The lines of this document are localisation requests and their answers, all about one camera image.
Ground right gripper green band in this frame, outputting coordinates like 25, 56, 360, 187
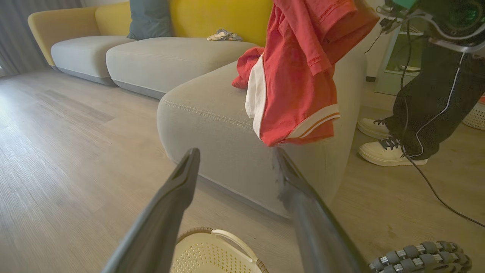
383, 0, 485, 41

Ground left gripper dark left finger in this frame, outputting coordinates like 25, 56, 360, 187
102, 148, 201, 273

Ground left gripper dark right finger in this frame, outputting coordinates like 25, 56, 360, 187
273, 147, 371, 273

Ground red garment with white stripes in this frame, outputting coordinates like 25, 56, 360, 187
245, 0, 381, 147

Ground plain red garment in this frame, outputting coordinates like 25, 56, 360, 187
232, 47, 266, 90

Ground cream perforated laundry basket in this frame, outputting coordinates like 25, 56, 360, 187
171, 227, 269, 273

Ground white perforated basket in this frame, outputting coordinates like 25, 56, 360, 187
462, 99, 485, 131

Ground pale grey side cabinet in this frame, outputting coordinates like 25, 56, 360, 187
374, 22, 426, 96

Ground person's black trousers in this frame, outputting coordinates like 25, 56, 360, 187
384, 36, 485, 160

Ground white sneaker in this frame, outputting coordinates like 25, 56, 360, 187
357, 117, 393, 140
358, 137, 428, 167

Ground grey roller omni wheel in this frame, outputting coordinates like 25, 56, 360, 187
369, 240, 472, 273

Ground grey sofa with yellow back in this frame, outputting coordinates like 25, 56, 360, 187
28, 0, 369, 221

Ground small crumpled pale cloth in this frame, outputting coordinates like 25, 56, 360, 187
207, 28, 243, 42

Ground teal sofa cushion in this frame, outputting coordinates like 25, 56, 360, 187
127, 0, 175, 41

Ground grey curtain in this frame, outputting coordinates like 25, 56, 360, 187
0, 0, 83, 77

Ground long black floor cable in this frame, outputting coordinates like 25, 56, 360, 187
399, 21, 485, 229

